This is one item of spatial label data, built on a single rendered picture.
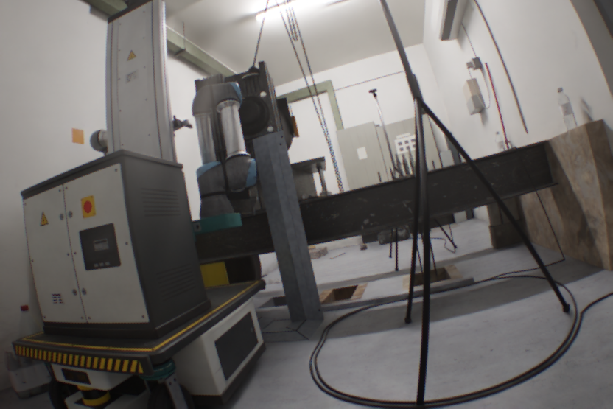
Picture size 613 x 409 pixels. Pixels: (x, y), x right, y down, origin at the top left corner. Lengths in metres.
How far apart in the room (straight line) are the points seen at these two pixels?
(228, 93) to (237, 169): 0.39
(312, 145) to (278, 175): 3.61
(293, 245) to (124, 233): 1.07
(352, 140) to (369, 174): 0.57
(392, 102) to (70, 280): 4.93
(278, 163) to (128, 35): 1.05
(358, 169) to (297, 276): 3.33
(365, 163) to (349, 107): 1.01
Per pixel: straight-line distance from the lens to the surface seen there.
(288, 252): 1.79
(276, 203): 1.79
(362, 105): 5.35
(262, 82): 2.15
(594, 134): 1.62
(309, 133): 5.43
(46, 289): 1.26
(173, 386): 0.98
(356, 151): 4.98
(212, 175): 1.41
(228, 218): 1.35
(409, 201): 1.83
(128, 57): 1.69
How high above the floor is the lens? 0.56
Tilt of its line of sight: 7 degrees up
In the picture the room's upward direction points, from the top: 12 degrees counter-clockwise
